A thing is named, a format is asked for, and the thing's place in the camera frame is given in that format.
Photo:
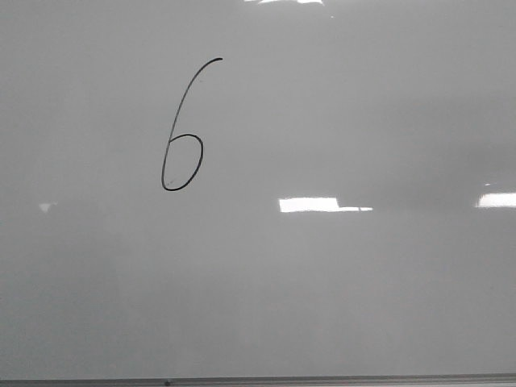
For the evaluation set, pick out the white whiteboard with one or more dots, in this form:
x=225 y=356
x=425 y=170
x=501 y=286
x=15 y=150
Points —
x=257 y=189

